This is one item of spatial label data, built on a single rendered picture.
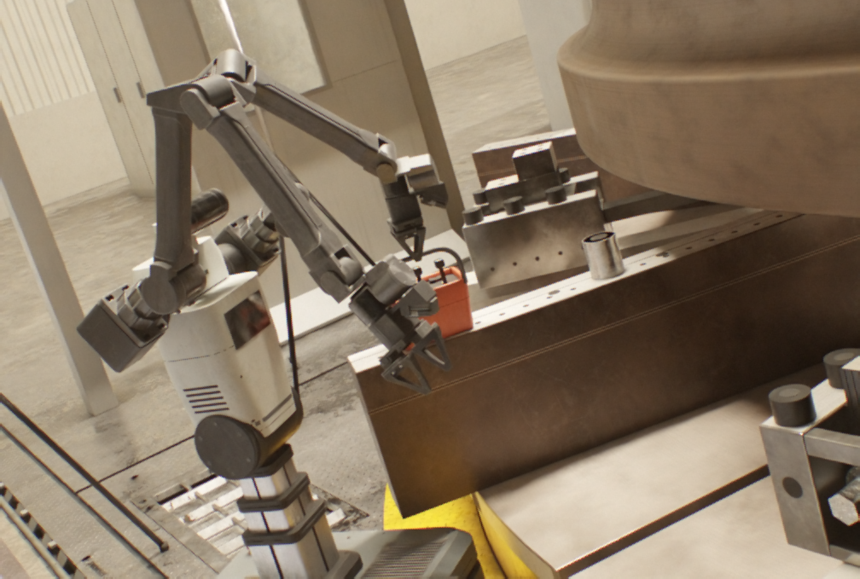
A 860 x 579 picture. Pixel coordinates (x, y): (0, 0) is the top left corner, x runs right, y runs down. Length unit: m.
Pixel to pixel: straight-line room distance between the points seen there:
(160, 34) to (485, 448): 3.26
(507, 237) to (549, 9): 4.32
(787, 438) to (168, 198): 1.12
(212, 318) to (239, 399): 0.18
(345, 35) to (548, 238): 2.47
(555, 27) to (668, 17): 5.17
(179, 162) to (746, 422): 1.42
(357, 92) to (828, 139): 3.97
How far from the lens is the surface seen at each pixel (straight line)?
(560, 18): 7.79
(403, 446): 2.66
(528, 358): 2.67
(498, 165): 4.93
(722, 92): 2.31
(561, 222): 3.64
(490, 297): 3.82
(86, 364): 5.47
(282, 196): 1.97
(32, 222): 5.36
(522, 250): 3.68
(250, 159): 1.98
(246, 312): 2.42
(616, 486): 2.60
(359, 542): 2.81
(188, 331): 2.37
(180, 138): 2.06
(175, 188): 2.09
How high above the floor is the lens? 1.49
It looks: 14 degrees down
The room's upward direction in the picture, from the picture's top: 17 degrees counter-clockwise
